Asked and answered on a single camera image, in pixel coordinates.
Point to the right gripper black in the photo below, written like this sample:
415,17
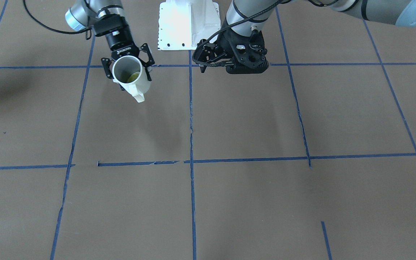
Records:
120,41

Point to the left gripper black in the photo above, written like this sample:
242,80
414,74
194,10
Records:
225,44

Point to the white mug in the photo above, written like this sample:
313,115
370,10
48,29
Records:
129,72

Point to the lemon slice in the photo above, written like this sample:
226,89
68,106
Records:
133,77

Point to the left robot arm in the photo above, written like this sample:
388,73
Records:
317,45

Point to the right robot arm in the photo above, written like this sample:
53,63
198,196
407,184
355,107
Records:
84,13

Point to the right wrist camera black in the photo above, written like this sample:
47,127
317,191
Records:
108,24

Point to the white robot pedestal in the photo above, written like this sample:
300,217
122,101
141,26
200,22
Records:
184,23

